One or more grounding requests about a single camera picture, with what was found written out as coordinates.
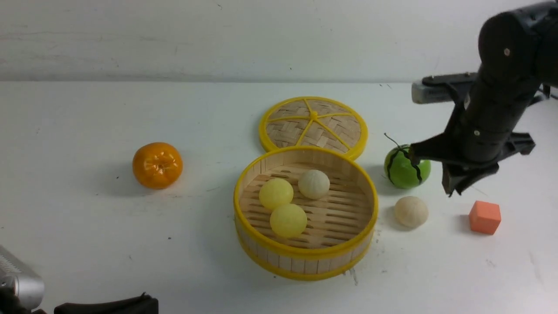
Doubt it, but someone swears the woven bamboo steamer lid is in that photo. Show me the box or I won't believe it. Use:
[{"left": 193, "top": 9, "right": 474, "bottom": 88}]
[{"left": 258, "top": 96, "right": 368, "bottom": 160}]

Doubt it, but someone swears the yellow bun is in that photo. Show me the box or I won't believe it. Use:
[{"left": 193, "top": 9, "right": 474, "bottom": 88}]
[
  {"left": 259, "top": 177, "right": 294, "bottom": 210},
  {"left": 269, "top": 204, "right": 308, "bottom": 238}
]

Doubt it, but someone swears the white bun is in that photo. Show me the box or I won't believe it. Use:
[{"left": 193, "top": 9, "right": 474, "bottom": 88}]
[
  {"left": 297, "top": 169, "right": 330, "bottom": 199},
  {"left": 393, "top": 195, "right": 430, "bottom": 229}
]

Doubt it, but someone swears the orange cube block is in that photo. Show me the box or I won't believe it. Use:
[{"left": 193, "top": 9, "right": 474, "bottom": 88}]
[{"left": 468, "top": 200, "right": 501, "bottom": 235}]

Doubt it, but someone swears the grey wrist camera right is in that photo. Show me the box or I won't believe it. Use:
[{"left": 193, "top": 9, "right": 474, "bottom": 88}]
[{"left": 411, "top": 72, "right": 477, "bottom": 105}]

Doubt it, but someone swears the green toy watermelon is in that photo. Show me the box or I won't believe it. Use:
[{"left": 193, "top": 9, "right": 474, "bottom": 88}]
[{"left": 383, "top": 133, "right": 431, "bottom": 189}]

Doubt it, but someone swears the black object bottom edge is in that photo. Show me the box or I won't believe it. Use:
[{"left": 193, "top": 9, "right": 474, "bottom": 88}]
[{"left": 54, "top": 294, "right": 159, "bottom": 314}]

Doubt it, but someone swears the orange toy tangerine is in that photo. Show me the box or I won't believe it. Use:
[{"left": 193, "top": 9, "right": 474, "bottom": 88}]
[{"left": 132, "top": 142, "right": 184, "bottom": 190}]

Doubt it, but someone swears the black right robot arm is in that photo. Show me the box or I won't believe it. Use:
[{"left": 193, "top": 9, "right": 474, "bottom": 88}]
[{"left": 410, "top": 0, "right": 558, "bottom": 195}]

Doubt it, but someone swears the bamboo steamer tray yellow rim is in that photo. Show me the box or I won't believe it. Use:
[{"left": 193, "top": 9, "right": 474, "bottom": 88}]
[{"left": 233, "top": 146, "right": 379, "bottom": 280}]

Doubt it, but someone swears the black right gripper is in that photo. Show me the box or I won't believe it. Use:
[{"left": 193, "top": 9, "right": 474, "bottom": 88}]
[{"left": 410, "top": 128, "right": 536, "bottom": 197}]

